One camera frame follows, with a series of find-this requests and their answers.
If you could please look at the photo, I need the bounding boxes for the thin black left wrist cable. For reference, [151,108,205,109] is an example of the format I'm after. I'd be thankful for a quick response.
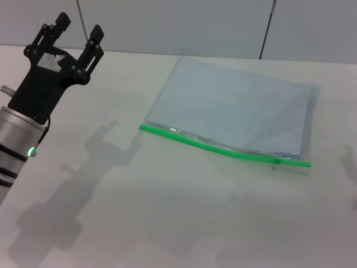
[35,118,51,146]

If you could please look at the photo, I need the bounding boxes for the clear green-zipper document bag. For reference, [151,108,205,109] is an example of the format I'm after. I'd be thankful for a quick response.
[138,55,322,178]

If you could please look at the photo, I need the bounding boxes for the pale paper sheets inside bag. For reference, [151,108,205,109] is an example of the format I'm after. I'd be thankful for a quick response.
[144,57,313,157]

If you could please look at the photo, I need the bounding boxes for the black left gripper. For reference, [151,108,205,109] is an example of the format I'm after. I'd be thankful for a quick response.
[7,12,106,124]

